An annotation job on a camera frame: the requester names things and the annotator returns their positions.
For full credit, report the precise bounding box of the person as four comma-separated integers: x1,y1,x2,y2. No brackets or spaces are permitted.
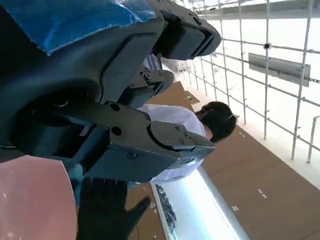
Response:
138,100,238,182

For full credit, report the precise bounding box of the grey hanging light bar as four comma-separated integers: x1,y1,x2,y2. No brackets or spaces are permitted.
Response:
221,1,312,15
248,52,312,88

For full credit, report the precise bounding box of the white metal scaffold frame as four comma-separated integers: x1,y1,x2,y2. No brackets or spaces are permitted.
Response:
187,0,320,163

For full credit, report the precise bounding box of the bare black left hand, blue tape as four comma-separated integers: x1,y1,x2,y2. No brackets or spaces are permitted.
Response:
0,0,223,185

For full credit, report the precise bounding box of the white long table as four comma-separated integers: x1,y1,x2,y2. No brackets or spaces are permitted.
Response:
149,166,251,240

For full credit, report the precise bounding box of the black keyboard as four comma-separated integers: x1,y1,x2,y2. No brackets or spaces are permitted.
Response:
154,183,177,231

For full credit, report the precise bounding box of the pink bowl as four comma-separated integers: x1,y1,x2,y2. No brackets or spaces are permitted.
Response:
0,154,78,240

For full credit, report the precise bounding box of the black knitted gloved right hand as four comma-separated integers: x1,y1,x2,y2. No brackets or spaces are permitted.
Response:
76,176,152,240

